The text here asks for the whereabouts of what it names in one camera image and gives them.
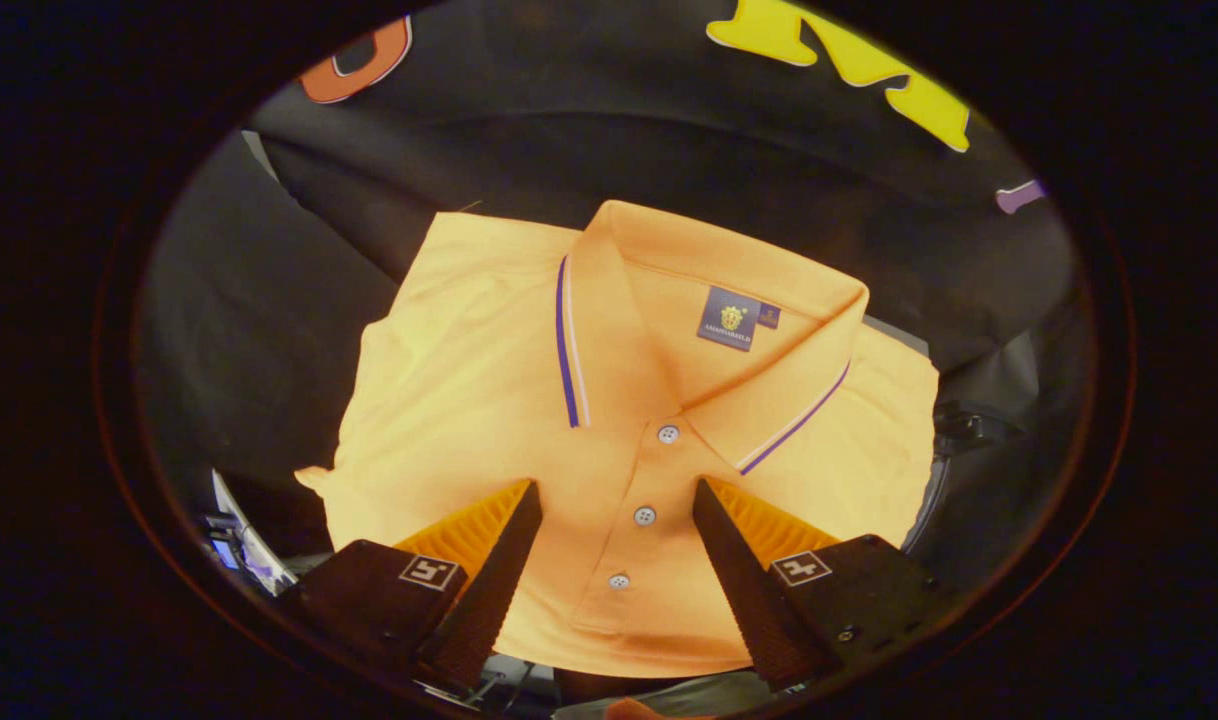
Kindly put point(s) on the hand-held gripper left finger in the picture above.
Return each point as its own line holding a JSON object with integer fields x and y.
{"x": 494, "y": 590}

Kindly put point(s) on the dark washing machine lid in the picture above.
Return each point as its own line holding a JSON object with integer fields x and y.
{"x": 979, "y": 470}

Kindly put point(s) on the yellow polo shirt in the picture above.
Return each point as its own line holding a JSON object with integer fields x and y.
{"x": 469, "y": 400}

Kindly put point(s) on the black backdrop cloth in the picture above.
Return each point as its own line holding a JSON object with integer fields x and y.
{"x": 569, "y": 130}

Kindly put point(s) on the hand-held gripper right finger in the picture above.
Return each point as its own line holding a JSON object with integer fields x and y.
{"x": 744, "y": 590}

